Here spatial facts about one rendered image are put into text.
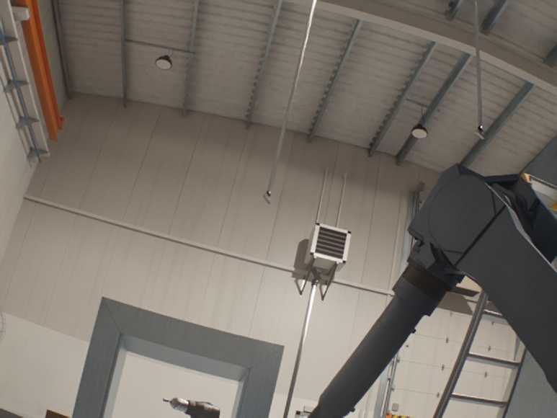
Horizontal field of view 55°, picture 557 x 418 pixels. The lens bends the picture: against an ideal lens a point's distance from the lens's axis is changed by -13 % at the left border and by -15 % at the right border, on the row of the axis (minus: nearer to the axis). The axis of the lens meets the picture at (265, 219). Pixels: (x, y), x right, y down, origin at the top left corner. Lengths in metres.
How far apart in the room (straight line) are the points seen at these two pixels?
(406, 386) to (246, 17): 7.82
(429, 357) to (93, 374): 9.76
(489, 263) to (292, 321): 10.67
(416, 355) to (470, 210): 11.05
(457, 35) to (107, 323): 7.82
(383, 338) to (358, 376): 0.15
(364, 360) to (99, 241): 10.70
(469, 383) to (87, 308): 8.09
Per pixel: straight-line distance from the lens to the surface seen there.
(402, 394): 12.39
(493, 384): 13.42
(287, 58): 11.70
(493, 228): 1.58
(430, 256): 1.77
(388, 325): 1.92
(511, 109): 11.92
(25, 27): 9.74
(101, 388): 3.76
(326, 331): 12.19
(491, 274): 1.50
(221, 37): 11.43
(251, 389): 3.77
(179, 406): 1.94
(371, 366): 1.95
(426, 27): 9.91
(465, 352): 3.09
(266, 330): 11.95
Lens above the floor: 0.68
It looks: 24 degrees up
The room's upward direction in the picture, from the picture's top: 13 degrees clockwise
